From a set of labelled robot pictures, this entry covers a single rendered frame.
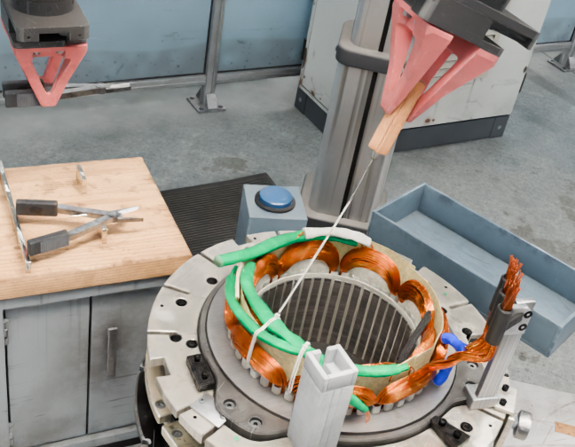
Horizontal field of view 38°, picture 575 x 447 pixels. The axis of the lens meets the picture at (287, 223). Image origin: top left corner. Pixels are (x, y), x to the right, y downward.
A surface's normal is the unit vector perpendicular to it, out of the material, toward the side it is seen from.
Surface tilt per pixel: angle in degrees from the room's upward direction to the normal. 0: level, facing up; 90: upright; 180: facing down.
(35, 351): 90
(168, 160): 0
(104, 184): 0
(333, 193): 90
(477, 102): 90
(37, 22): 1
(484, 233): 90
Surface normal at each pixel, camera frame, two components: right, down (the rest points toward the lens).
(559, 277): -0.66, 0.35
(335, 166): -0.14, 0.56
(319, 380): -0.88, 0.14
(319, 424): 0.44, 0.58
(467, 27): 0.24, 0.52
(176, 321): 0.16, -0.80
